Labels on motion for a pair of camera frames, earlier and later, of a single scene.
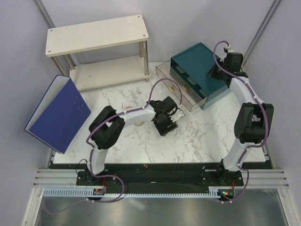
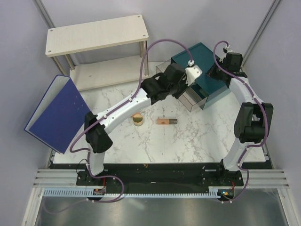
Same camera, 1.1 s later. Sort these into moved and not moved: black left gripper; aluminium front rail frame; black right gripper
Moved: black left gripper
Not moved: black right gripper; aluminium front rail frame
